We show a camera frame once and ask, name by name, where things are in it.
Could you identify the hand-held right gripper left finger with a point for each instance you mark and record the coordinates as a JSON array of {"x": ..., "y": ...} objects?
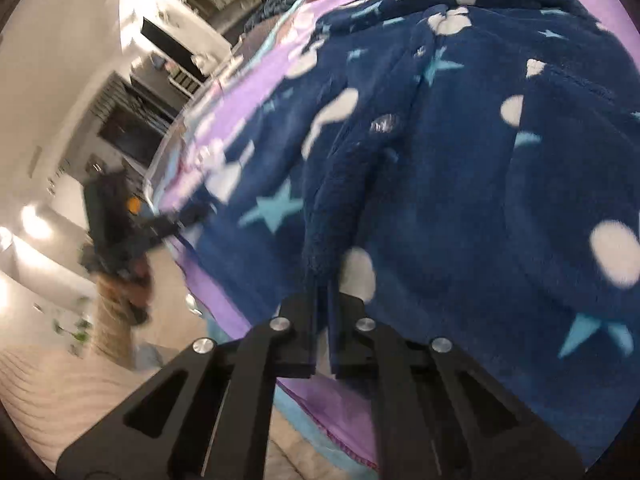
[{"x": 312, "y": 320}]

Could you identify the teal fleece blanket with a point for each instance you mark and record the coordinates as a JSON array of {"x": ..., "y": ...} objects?
[{"x": 285, "y": 0}]

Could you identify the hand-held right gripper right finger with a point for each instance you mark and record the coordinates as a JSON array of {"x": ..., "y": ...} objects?
[{"x": 334, "y": 320}]

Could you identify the purple floral blanket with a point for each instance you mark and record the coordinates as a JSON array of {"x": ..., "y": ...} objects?
[{"x": 225, "y": 300}]

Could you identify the brown patterned bedspread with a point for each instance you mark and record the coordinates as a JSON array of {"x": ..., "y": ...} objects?
[{"x": 255, "y": 42}]

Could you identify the blue star fleece onesie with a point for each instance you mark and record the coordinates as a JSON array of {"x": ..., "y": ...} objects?
[{"x": 450, "y": 185}]

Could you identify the dark shelf cabinet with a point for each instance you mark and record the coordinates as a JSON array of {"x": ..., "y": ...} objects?
[{"x": 125, "y": 125}]

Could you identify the green potted plant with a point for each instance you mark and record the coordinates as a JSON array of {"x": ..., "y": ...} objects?
[{"x": 80, "y": 332}]

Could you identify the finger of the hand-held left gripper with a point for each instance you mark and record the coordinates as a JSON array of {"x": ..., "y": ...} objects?
[{"x": 180, "y": 217}]

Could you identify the black wall panel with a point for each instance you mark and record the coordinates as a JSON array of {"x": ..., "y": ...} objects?
[{"x": 167, "y": 42}]

